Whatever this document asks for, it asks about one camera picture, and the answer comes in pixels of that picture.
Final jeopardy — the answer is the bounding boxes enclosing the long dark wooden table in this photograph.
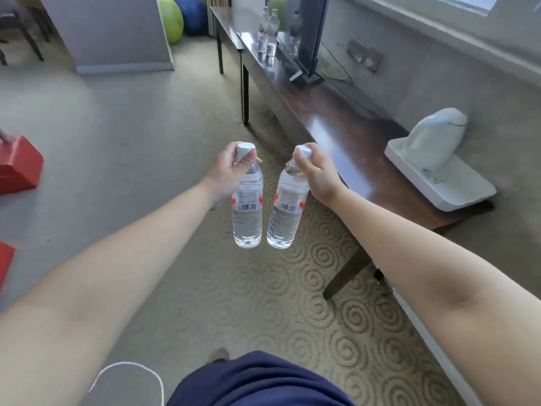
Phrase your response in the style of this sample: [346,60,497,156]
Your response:
[210,6,496,301]

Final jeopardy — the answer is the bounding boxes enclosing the person's right forearm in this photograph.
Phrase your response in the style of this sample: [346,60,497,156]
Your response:
[326,187,541,406]

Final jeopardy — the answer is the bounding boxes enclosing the navy blue shorts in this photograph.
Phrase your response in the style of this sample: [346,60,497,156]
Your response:
[166,350,356,406]

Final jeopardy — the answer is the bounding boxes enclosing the green cable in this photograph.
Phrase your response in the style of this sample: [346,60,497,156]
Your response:
[319,40,353,83]

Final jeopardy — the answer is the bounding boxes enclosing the person's right hand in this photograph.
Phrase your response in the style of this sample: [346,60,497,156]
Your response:
[285,143,348,207]

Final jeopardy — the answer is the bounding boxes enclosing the white electric kettle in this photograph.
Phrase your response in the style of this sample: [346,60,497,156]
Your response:
[405,107,469,172]

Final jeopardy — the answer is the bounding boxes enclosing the metal wall socket plate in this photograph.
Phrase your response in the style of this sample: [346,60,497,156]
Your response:
[346,38,384,74]

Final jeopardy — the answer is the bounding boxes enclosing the blue exercise ball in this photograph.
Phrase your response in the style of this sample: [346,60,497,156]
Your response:
[174,0,210,37]

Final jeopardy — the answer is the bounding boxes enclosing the white rectangular tray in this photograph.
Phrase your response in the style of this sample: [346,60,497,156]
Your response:
[384,137,498,213]

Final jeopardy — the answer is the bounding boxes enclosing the white skirting board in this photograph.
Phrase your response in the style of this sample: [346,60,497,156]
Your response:
[372,270,483,406]

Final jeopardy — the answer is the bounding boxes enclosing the green exercise ball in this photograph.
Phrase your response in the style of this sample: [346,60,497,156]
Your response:
[156,0,185,45]

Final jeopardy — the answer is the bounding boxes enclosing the red cardboard box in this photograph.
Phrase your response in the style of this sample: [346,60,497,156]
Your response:
[0,135,45,196]
[0,241,16,293]

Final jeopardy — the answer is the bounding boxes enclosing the clear plastic water bottle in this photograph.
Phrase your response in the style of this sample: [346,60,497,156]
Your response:
[231,142,265,249]
[257,6,271,54]
[266,144,314,250]
[265,9,280,56]

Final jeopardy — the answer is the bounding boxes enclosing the dark wooden chair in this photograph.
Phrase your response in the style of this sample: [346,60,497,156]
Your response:
[0,0,52,67]

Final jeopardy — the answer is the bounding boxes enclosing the person's left forearm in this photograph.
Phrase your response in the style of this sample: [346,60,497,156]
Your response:
[0,178,221,406]

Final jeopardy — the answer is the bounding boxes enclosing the black flat screen television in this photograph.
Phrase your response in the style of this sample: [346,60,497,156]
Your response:
[288,0,331,86]

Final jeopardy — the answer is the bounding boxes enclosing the white cable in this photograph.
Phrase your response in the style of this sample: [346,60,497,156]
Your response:
[88,361,165,406]

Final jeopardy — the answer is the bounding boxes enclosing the person's left hand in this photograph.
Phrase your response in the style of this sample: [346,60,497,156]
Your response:
[198,141,263,209]

